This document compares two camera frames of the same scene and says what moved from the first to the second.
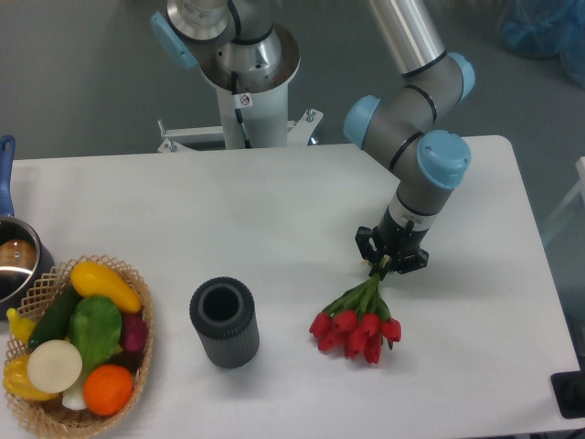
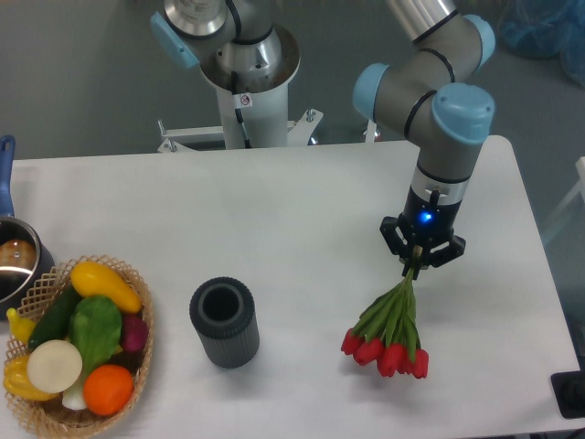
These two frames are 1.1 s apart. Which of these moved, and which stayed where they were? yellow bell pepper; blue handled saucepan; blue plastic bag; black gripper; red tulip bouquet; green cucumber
Moved: black gripper; red tulip bouquet
Stayed: yellow bell pepper; green cucumber; blue handled saucepan; blue plastic bag
